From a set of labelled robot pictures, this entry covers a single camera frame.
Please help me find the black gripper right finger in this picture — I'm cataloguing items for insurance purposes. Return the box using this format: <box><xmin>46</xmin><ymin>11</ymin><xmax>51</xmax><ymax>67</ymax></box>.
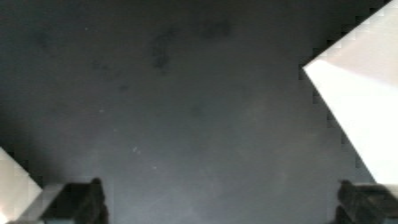
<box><xmin>335</xmin><ymin>180</ymin><xmax>398</xmax><ymax>224</ymax></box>

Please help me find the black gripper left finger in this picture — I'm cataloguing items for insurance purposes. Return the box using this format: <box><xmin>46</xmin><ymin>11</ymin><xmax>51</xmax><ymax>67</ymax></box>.
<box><xmin>41</xmin><ymin>178</ymin><xmax>108</xmax><ymax>224</ymax></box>

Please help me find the white front drawer tray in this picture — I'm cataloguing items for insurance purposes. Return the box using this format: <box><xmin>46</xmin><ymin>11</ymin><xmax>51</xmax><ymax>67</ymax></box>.
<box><xmin>0</xmin><ymin>148</ymin><xmax>41</xmax><ymax>224</ymax></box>

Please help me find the white drawer cabinet box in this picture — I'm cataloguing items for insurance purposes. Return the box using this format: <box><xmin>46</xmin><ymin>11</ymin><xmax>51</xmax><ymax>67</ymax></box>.
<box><xmin>303</xmin><ymin>0</ymin><xmax>398</xmax><ymax>184</ymax></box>

